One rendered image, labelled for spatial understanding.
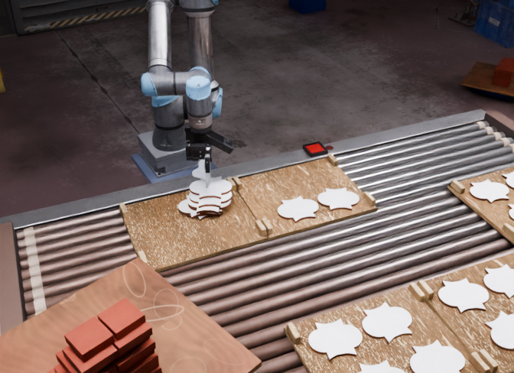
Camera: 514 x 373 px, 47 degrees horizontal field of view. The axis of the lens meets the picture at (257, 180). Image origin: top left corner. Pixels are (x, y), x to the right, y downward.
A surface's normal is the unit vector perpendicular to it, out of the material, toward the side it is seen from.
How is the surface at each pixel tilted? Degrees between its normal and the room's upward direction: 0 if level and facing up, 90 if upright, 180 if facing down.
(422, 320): 0
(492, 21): 90
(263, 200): 0
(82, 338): 0
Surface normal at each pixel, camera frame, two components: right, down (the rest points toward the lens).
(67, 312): 0.00, -0.82
